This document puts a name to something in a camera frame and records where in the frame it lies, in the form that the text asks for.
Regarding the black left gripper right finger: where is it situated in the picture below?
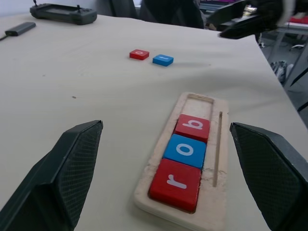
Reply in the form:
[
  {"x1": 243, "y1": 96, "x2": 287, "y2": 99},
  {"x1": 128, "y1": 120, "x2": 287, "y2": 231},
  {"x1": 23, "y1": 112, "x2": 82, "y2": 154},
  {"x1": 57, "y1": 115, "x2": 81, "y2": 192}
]
[{"x1": 229, "y1": 122, "x2": 308, "y2": 231}]

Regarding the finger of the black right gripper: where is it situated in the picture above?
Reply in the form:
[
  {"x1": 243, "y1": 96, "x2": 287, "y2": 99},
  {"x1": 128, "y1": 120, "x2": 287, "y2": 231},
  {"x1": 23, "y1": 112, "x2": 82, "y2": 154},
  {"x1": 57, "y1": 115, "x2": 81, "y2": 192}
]
[
  {"x1": 217, "y1": 13, "x2": 280, "y2": 40},
  {"x1": 206, "y1": 0, "x2": 260, "y2": 25}
]

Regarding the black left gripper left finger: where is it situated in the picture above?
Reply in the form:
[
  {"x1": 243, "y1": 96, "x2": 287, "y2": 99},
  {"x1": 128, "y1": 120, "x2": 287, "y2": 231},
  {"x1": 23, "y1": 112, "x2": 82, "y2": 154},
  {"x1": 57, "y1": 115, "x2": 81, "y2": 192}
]
[{"x1": 0, "y1": 119, "x2": 104, "y2": 231}]

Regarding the wooden letter tray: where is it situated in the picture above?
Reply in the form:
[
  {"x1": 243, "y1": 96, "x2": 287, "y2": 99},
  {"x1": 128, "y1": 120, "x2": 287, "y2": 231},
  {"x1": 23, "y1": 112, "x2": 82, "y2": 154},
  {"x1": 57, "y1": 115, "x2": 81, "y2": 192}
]
[{"x1": 133, "y1": 92, "x2": 229, "y2": 231}]

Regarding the blue block letter t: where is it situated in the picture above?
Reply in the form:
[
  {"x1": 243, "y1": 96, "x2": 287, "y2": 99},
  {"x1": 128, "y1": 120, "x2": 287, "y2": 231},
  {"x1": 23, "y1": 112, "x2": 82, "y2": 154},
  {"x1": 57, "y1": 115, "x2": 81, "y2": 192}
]
[{"x1": 152, "y1": 54, "x2": 174, "y2": 66}]

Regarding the blue block letter o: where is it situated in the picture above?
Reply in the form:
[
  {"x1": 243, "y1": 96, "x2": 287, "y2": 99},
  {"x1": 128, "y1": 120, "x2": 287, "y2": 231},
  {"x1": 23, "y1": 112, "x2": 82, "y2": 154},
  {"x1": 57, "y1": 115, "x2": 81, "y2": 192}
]
[{"x1": 162, "y1": 134, "x2": 207, "y2": 169}]

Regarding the red block letter b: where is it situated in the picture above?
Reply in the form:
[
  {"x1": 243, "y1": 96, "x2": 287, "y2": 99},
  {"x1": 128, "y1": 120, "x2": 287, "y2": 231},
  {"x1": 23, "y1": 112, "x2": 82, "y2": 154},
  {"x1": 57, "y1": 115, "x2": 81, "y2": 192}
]
[{"x1": 174, "y1": 114, "x2": 211, "y2": 143}]

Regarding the red block letter r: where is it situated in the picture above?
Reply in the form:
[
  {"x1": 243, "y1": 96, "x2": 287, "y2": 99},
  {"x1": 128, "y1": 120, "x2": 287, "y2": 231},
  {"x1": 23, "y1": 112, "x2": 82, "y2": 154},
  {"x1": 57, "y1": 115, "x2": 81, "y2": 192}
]
[{"x1": 148, "y1": 158, "x2": 202, "y2": 213}]

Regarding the red block letter o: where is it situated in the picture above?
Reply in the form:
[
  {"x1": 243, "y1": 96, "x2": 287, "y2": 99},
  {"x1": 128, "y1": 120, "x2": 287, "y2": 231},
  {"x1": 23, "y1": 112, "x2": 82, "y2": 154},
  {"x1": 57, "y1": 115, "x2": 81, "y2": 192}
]
[{"x1": 129, "y1": 49, "x2": 150, "y2": 61}]

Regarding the black office chair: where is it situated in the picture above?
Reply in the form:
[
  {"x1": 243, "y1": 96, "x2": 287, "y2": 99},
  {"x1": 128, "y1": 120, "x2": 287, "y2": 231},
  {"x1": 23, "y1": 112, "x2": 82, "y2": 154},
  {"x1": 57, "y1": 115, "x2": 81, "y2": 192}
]
[
  {"x1": 139, "y1": 0, "x2": 205, "y2": 29},
  {"x1": 109, "y1": 0, "x2": 139, "y2": 19}
]

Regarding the black power bank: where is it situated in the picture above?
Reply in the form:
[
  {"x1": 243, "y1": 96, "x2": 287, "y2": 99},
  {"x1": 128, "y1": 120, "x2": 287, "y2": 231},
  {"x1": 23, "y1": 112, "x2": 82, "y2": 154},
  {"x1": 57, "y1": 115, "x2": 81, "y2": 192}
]
[{"x1": 4, "y1": 22, "x2": 37, "y2": 37}]

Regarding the black handheld remote controller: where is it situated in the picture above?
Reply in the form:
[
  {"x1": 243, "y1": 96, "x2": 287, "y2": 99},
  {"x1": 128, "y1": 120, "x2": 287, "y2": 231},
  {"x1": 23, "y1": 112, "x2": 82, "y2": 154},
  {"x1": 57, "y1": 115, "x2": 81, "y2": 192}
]
[{"x1": 29, "y1": 0, "x2": 98, "y2": 26}]

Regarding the grey metal desk frame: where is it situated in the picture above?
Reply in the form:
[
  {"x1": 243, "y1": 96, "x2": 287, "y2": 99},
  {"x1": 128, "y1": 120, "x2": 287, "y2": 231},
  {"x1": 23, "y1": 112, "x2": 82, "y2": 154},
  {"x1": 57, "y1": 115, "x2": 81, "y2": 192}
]
[{"x1": 261, "y1": 23, "x2": 308, "y2": 87}]

